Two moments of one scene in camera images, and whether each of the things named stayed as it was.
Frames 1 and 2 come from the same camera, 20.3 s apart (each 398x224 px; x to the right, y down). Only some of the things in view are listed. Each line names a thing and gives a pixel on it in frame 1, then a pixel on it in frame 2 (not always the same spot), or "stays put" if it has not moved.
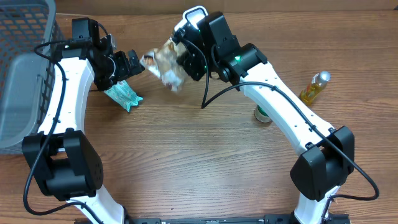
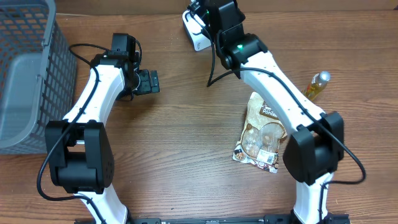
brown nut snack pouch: [163, 61] → [262, 135]
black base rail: [329, 219] stays put
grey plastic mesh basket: [26, 77] stays put
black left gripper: [127, 70] → [148, 87]
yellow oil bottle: [318, 83] stays put
